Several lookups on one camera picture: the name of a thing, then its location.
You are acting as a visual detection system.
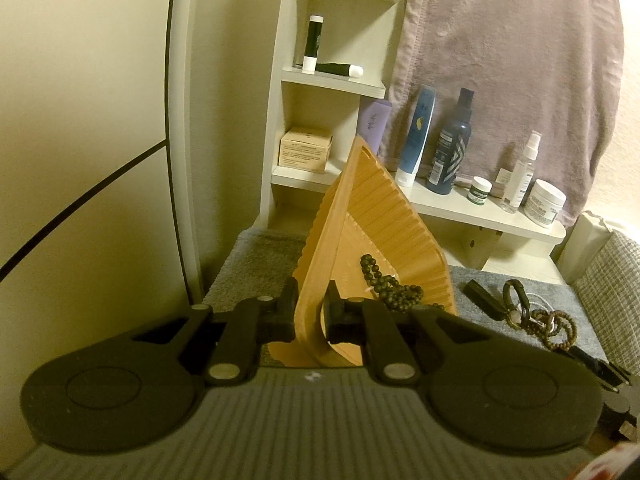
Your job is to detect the dark bead necklace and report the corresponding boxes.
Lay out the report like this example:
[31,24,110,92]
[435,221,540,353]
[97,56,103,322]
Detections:
[359,252,445,313]

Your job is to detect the orange plastic tray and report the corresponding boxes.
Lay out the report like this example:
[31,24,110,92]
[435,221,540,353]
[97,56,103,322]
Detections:
[268,138,457,367]

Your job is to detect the black rectangular hair clip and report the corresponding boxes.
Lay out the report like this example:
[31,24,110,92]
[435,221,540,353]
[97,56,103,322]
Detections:
[462,280,506,321]

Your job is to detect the clear bangle bracelet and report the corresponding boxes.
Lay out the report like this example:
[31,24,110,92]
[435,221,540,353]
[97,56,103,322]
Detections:
[519,292,551,313]

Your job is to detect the brown bead bracelet bundle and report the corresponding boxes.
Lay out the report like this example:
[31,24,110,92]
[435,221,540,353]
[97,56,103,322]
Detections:
[501,277,580,354]

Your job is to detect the grey fabric mat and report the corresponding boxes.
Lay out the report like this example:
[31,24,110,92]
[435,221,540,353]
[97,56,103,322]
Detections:
[203,228,606,359]

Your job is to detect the white blue tube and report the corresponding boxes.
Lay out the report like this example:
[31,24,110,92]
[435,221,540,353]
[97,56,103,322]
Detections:
[395,86,436,188]

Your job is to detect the beige cardboard box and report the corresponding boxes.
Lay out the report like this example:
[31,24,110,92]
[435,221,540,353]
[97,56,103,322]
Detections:
[278,128,333,174]

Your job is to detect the small green white jar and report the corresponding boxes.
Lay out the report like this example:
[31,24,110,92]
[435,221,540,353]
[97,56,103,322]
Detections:
[466,177,492,206]

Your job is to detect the lilac tube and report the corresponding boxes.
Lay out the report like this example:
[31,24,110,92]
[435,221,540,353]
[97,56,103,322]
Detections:
[356,96,392,155]

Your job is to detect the dark blue spray bottle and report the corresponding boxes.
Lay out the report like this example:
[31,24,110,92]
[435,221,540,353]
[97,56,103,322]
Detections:
[426,88,474,195]

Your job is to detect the small white pink bottle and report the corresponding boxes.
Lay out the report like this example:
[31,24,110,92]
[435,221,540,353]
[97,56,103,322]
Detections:
[489,168,512,198]

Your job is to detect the clear white spray bottle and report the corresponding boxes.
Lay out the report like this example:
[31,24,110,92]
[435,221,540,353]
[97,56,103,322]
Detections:
[499,130,541,214]

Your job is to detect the white cream jar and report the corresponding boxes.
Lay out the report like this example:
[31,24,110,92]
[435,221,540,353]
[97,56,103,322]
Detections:
[524,179,566,228]

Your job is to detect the lying black white stick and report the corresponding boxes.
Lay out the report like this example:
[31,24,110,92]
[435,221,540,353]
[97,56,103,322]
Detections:
[314,63,364,78]

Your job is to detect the upright black white stick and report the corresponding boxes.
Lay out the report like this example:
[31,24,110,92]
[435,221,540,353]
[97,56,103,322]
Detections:
[302,14,324,75]

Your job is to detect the checked grey cushion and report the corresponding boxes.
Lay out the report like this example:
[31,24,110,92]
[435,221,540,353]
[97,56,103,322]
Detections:
[573,231,639,375]

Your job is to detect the cream wooden shelf unit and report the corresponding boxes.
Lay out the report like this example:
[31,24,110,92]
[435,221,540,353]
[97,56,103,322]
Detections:
[256,0,566,284]

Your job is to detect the mauve hanging towel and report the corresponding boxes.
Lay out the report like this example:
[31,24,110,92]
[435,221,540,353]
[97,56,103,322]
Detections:
[378,0,624,226]

